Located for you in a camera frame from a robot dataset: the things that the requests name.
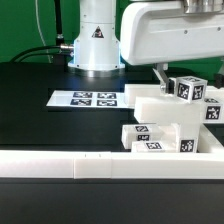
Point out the white chair seat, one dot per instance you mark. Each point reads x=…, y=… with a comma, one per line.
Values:
x=178, y=138

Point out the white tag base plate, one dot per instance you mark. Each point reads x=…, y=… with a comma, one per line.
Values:
x=87, y=99

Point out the white U-shaped fence frame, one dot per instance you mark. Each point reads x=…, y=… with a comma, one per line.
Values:
x=207, y=163

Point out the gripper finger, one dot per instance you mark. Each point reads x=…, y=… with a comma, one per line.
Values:
x=219, y=76

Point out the white tagged cube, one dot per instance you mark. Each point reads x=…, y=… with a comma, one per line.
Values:
x=190, y=88

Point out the white chair back frame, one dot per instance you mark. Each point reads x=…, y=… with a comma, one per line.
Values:
x=151, y=106

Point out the black vertical pole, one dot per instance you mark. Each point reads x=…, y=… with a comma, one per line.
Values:
x=58, y=23

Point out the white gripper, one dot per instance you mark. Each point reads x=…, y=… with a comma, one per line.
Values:
x=162, y=32

